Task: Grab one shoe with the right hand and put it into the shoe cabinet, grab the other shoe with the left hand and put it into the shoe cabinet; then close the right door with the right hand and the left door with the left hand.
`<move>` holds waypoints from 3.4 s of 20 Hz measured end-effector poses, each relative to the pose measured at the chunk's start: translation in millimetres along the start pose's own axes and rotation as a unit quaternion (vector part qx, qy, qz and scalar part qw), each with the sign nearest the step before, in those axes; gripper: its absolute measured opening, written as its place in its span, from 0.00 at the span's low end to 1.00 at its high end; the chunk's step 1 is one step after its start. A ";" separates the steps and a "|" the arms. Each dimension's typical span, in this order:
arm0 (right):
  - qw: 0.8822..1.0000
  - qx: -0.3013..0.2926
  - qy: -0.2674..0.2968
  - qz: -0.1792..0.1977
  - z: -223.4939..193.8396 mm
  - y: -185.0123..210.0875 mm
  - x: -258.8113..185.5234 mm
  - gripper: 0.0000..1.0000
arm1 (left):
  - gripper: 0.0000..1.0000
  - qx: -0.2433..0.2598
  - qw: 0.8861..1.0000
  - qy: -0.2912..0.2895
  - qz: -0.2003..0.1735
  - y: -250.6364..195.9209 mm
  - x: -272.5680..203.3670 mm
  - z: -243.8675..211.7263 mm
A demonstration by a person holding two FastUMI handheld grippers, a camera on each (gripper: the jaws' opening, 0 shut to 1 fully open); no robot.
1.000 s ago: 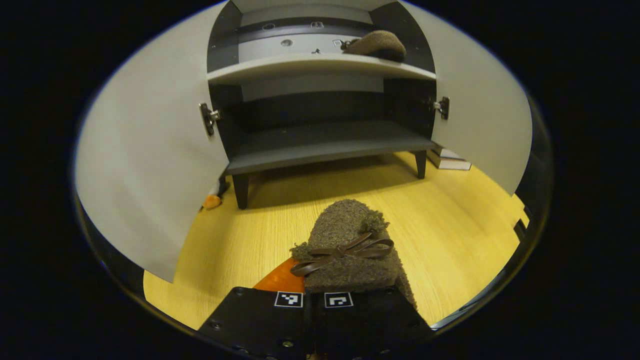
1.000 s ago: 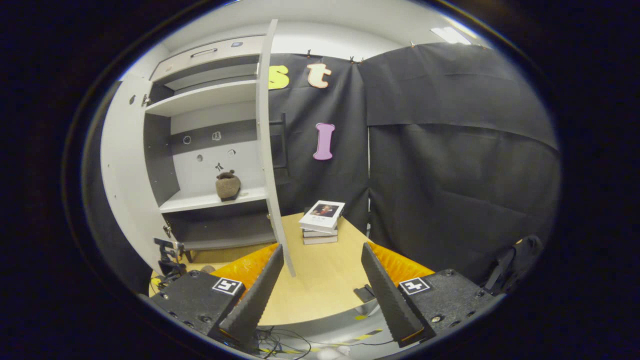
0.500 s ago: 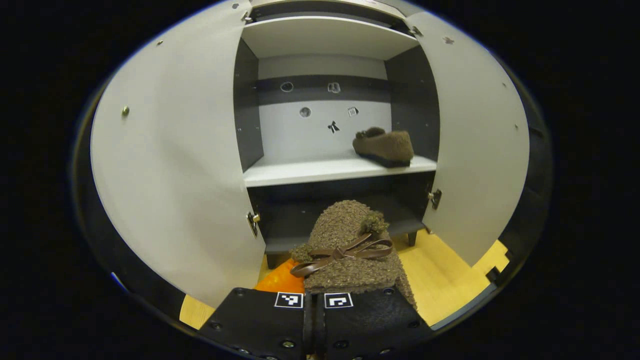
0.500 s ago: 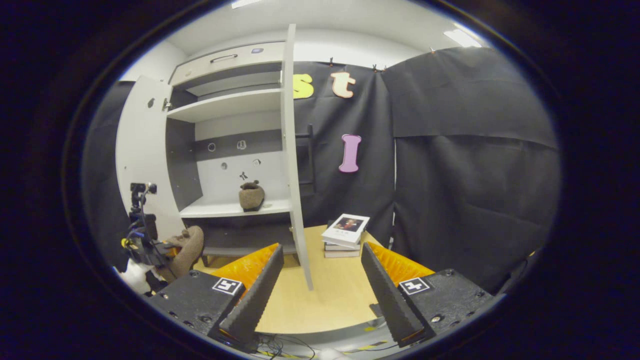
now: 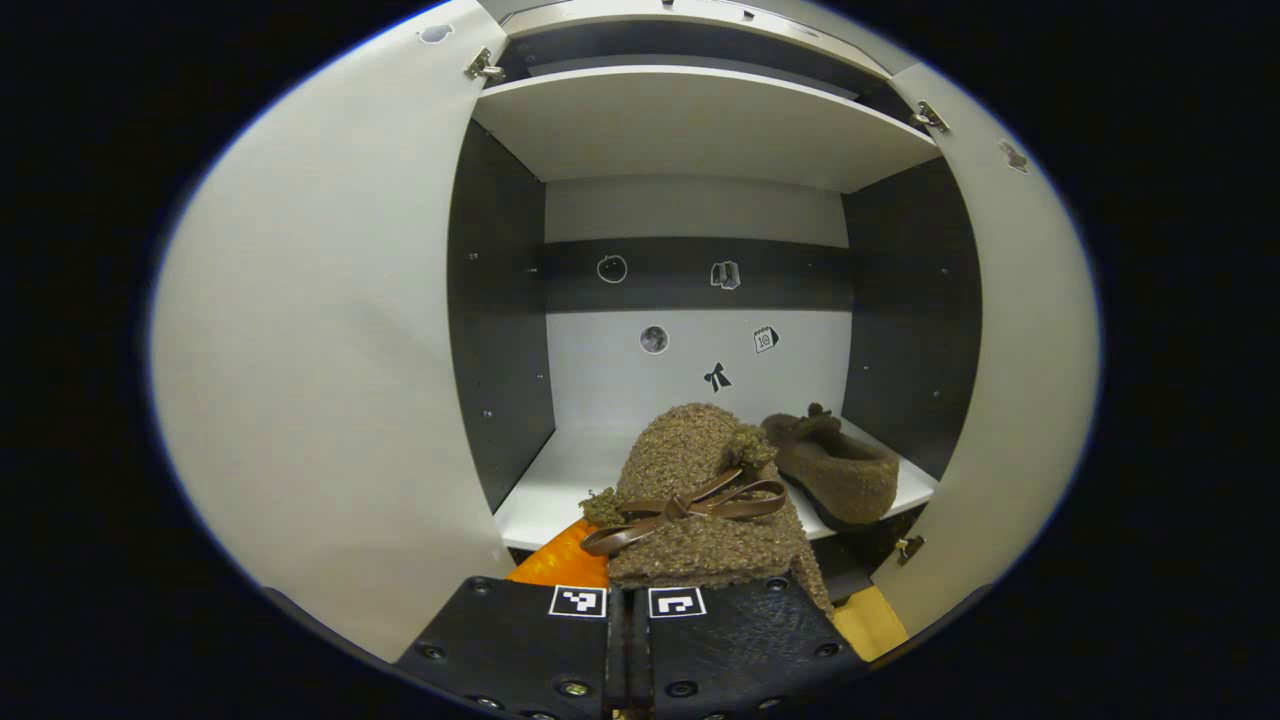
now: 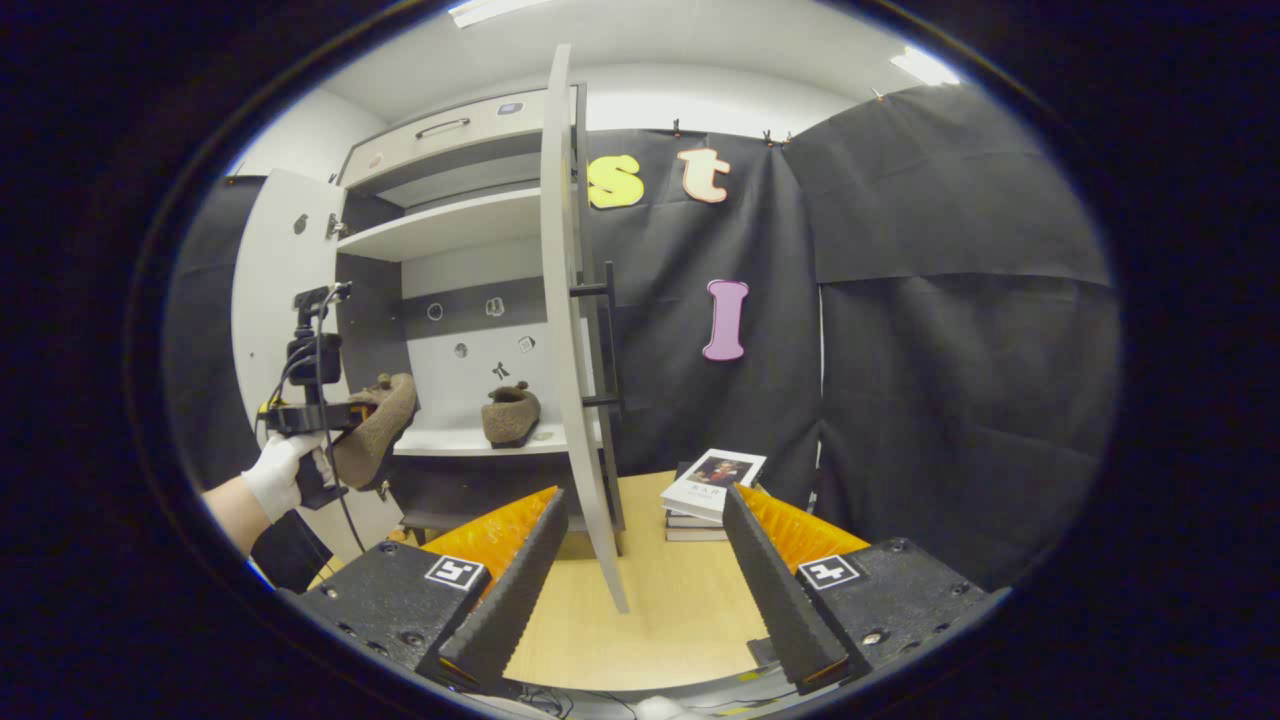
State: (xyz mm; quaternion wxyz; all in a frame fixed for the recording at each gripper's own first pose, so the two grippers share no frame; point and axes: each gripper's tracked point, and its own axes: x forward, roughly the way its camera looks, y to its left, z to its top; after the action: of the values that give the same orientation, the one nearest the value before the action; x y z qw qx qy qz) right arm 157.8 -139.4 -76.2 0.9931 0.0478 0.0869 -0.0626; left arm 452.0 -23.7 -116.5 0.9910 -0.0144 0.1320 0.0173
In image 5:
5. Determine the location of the brown fuzzy shoe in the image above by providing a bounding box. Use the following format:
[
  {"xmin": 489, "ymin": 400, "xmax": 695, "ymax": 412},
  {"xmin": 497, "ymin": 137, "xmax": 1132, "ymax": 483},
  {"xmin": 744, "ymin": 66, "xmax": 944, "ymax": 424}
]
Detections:
[
  {"xmin": 760, "ymin": 403, "xmax": 901, "ymax": 531},
  {"xmin": 578, "ymin": 403, "xmax": 834, "ymax": 614}
]

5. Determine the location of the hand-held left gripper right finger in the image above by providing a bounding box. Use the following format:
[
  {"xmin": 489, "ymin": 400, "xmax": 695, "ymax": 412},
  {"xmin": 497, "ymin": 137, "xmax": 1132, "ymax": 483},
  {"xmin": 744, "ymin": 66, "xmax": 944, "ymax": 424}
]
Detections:
[{"xmin": 630, "ymin": 572, "xmax": 869, "ymax": 720}]

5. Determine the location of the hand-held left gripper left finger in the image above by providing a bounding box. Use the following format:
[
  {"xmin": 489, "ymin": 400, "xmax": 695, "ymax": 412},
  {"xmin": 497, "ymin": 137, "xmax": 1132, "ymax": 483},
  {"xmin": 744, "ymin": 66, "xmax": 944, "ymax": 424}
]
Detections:
[{"xmin": 395, "ymin": 518, "xmax": 630, "ymax": 720}]

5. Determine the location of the grey white shoe cabinet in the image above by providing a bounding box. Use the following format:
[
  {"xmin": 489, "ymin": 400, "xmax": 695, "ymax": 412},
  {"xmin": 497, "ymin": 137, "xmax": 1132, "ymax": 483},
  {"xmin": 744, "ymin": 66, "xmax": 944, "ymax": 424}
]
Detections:
[{"xmin": 445, "ymin": 0, "xmax": 987, "ymax": 601}]

